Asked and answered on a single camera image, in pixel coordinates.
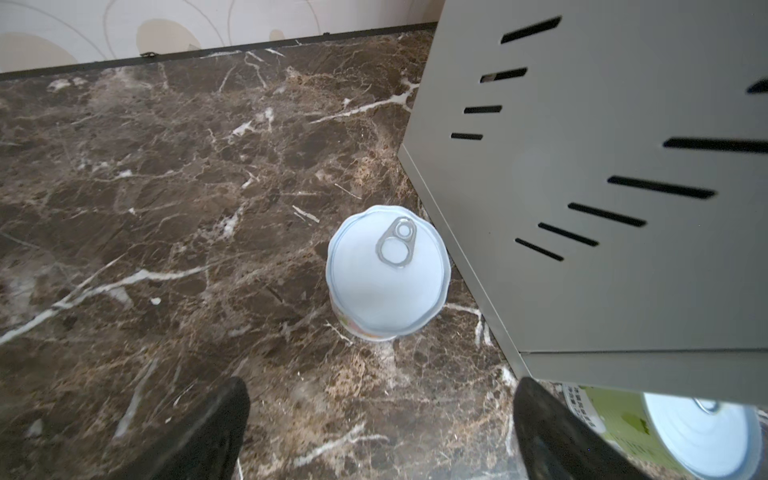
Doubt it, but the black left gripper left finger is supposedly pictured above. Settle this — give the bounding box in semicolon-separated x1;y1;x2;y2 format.
113;377;250;479

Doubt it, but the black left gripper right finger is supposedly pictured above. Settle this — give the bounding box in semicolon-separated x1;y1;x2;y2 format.
514;377;647;480

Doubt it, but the pink label can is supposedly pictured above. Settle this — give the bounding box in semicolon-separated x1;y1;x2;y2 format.
325;205;451;342

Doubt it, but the green label can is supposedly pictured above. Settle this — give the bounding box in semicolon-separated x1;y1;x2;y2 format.
563;384;763;479

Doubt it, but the grey metal cabinet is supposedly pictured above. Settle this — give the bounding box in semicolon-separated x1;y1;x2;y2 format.
399;1;767;406

